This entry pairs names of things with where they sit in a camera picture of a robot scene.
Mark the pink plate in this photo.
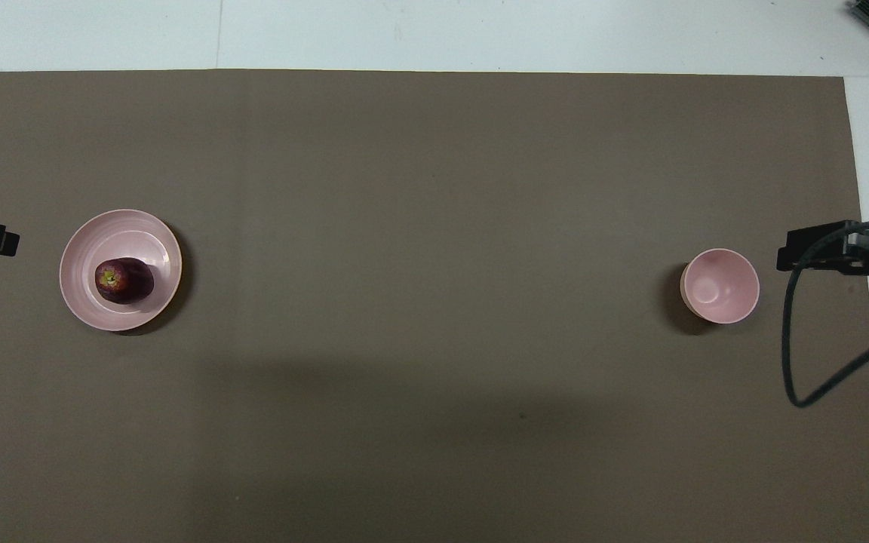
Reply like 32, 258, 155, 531
59, 209, 183, 333

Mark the dark red apple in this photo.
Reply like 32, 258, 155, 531
95, 257, 155, 305

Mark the pink bowl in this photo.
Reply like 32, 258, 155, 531
680, 248, 760, 325

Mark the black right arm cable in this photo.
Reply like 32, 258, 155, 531
781, 219, 869, 409

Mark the brown table mat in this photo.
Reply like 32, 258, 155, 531
0, 69, 869, 543

